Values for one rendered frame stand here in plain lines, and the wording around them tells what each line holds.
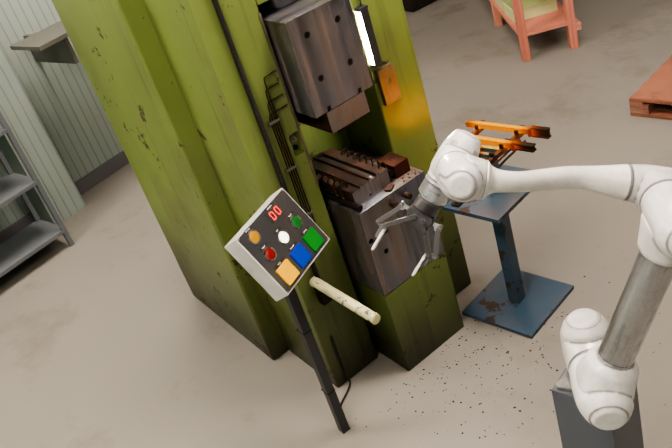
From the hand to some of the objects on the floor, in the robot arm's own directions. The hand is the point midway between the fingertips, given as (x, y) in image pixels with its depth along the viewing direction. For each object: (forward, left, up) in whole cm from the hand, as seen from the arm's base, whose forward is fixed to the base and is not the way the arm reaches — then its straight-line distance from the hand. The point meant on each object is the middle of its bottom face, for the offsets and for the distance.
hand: (394, 258), depth 217 cm
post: (+80, -16, -130) cm, 153 cm away
